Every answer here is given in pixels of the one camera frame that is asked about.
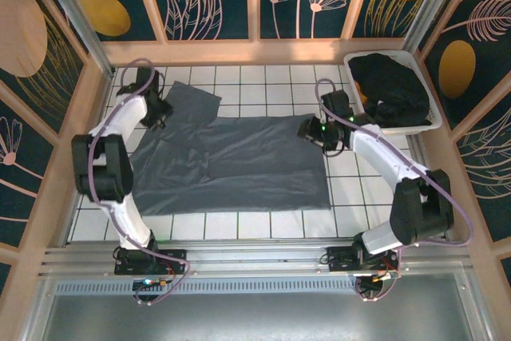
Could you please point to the steel sheet panel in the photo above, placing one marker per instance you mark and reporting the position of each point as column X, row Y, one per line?
column 255, row 317

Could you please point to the aluminium cross rail frame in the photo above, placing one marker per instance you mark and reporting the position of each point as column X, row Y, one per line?
column 255, row 255

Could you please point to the black t-shirt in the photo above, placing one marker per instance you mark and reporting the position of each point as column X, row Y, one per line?
column 391, row 81

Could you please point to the orange garment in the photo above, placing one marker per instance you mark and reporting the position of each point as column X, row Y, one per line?
column 361, row 92

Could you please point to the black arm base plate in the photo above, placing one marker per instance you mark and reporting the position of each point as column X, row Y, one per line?
column 171, row 259
column 339, row 259

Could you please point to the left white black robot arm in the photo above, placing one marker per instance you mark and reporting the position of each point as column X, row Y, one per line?
column 127, row 113

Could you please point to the grey t-shirt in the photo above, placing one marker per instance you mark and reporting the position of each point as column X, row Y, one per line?
column 247, row 165

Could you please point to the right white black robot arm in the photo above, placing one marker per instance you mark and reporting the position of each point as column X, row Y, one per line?
column 379, row 149

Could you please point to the white plastic basket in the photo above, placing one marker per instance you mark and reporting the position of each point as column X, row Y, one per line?
column 403, row 131

